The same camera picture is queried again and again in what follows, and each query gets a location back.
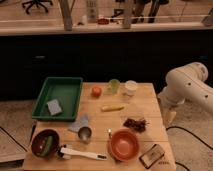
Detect orange bowl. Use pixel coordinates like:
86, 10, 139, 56
108, 129, 140, 162

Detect black floor cable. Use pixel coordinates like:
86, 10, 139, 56
165, 125, 213, 151

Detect green cucumber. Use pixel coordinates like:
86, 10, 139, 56
40, 136, 53, 157

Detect green translucent cup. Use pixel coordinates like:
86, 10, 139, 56
107, 79, 120, 94

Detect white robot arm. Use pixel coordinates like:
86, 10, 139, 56
157, 62, 213, 126

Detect dark red bowl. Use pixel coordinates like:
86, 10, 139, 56
31, 129, 59, 159

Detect red object on shelf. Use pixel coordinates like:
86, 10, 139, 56
97, 18, 109, 25

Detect white plastic cup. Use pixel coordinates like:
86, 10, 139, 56
124, 80, 138, 96

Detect yellow banana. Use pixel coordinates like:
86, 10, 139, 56
101, 105, 125, 112

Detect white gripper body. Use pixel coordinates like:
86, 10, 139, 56
161, 105, 176, 127

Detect black rectangular box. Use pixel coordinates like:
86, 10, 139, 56
139, 144, 165, 169

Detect grey blue cloth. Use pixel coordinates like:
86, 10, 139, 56
68, 114, 90, 133

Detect white handled brush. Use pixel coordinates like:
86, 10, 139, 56
59, 146, 107, 160

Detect orange tomato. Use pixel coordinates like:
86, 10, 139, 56
92, 86, 102, 97

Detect black office chair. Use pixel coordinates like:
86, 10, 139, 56
22, 0, 53, 14

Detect small metal cup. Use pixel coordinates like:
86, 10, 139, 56
78, 127, 92, 143

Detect dark brown dried bunch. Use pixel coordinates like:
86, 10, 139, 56
123, 118, 146, 133

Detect green plastic tray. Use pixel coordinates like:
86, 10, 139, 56
32, 77, 83, 122

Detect grey blue sponge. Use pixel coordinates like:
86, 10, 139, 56
47, 99, 62, 116

